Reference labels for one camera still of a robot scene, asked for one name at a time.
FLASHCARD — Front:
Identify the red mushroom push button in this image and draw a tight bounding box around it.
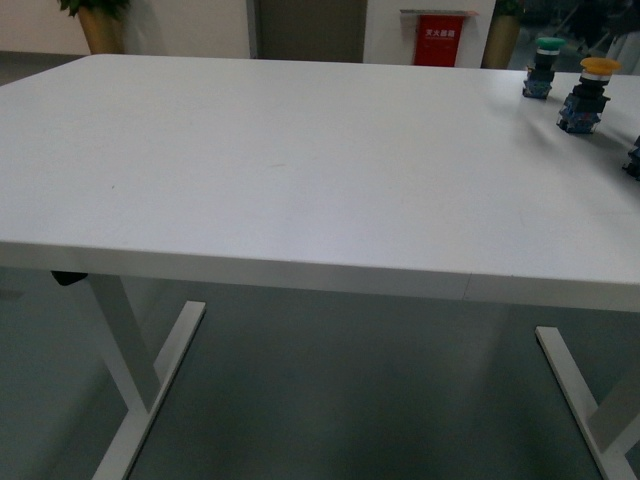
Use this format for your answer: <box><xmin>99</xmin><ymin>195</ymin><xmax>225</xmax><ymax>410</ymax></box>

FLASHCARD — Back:
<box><xmin>622</xmin><ymin>137</ymin><xmax>640</xmax><ymax>181</ymax></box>

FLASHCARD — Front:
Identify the green mushroom push button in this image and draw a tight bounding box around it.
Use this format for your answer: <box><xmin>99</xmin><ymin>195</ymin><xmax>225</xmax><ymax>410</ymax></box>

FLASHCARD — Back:
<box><xmin>522</xmin><ymin>37</ymin><xmax>566</xmax><ymax>99</ymax></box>

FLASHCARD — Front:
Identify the white table leg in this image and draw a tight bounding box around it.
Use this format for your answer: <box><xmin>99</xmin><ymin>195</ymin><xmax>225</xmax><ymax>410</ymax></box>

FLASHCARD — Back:
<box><xmin>83</xmin><ymin>275</ymin><xmax>206</xmax><ymax>479</ymax></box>
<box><xmin>535</xmin><ymin>326</ymin><xmax>639</xmax><ymax>479</ymax></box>

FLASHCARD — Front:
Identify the grey door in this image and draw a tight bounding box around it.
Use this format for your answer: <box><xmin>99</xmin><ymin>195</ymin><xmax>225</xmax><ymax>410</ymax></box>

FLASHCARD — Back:
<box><xmin>253</xmin><ymin>0</ymin><xmax>367</xmax><ymax>63</ymax></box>

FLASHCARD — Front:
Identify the left white table leg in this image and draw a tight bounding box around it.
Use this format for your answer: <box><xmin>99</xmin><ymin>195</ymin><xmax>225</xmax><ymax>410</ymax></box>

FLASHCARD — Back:
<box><xmin>83</xmin><ymin>275</ymin><xmax>206</xmax><ymax>479</ymax></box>

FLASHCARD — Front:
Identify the yellow mushroom push button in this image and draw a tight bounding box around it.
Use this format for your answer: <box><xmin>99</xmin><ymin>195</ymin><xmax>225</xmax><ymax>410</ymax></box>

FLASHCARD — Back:
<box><xmin>556</xmin><ymin>57</ymin><xmax>622</xmax><ymax>134</ymax></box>

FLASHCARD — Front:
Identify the potted plant gold pot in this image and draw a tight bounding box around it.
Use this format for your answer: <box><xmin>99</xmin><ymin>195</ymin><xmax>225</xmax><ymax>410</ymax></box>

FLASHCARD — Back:
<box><xmin>481</xmin><ymin>0</ymin><xmax>524</xmax><ymax>70</ymax></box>
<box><xmin>58</xmin><ymin>0</ymin><xmax>131</xmax><ymax>55</ymax></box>

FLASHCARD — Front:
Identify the right white table leg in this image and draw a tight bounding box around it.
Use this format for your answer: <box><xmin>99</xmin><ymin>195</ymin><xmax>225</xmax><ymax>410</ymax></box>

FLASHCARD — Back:
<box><xmin>535</xmin><ymin>326</ymin><xmax>639</xmax><ymax>479</ymax></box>

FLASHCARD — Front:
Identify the red fire extinguisher box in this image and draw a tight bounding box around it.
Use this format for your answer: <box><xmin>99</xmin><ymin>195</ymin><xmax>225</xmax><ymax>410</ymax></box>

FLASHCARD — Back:
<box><xmin>400</xmin><ymin>9</ymin><xmax>478</xmax><ymax>68</ymax></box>

